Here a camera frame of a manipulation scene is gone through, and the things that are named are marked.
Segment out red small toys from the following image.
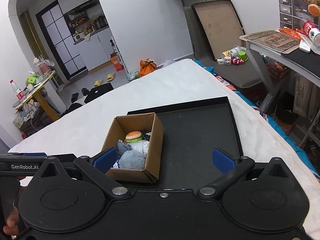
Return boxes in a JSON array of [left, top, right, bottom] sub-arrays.
[[232, 57, 245, 65]]

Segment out plastic bottle on desk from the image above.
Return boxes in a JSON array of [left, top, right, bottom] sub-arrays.
[[300, 19, 320, 47]]

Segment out patterned brown mat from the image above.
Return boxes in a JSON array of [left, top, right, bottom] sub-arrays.
[[239, 30, 300, 54]]

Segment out grey drawer organizer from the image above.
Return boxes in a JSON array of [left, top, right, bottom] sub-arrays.
[[278, 0, 318, 29]]

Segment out yellow side table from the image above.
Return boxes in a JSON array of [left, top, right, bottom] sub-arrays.
[[14, 71, 60, 121]]

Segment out large brown board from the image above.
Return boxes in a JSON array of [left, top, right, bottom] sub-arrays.
[[191, 0, 245, 60]]

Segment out white towel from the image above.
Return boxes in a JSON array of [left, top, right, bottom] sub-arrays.
[[130, 140, 149, 155]]

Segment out blue tissue pack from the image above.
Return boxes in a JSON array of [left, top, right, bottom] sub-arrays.
[[113, 160, 120, 168]]

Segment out yellow slipper pair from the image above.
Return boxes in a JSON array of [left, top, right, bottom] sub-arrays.
[[94, 73, 115, 87]]

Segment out red basket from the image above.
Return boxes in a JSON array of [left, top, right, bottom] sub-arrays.
[[266, 61, 290, 81]]

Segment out green tissue box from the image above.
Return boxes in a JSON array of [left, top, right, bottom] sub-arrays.
[[25, 75, 38, 86]]

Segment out black framed glass door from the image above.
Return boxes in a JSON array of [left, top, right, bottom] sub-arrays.
[[36, 1, 87, 80]]

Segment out orange carton box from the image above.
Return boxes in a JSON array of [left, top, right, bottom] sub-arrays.
[[110, 53, 124, 72]]

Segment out brown cardboard box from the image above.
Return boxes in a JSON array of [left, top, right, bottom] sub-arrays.
[[102, 113, 164, 183]]

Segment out burger toy on desk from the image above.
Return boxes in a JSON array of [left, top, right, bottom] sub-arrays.
[[308, 4, 320, 17]]

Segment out grey fluffy plush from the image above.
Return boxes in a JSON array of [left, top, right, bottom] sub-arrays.
[[119, 150, 146, 170]]

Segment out green cup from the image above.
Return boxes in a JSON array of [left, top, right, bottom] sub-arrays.
[[238, 51, 248, 62]]

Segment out orange bag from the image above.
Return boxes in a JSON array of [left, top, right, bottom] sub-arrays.
[[139, 59, 157, 76]]

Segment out red label water bottle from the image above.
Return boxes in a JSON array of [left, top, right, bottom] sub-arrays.
[[10, 80, 25, 102]]

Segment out black laptop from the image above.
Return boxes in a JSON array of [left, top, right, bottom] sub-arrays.
[[84, 83, 114, 104]]

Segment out hamburger plush toy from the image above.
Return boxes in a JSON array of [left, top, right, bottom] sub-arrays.
[[125, 131, 143, 143]]

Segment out white label can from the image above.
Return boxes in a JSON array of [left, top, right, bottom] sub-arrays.
[[221, 46, 241, 59]]

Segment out black tray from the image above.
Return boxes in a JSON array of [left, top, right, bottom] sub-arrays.
[[124, 96, 243, 190]]

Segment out person's left hand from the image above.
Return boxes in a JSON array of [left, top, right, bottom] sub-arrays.
[[3, 206, 19, 236]]

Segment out grey desk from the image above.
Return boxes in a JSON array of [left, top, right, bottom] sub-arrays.
[[246, 40, 319, 112]]

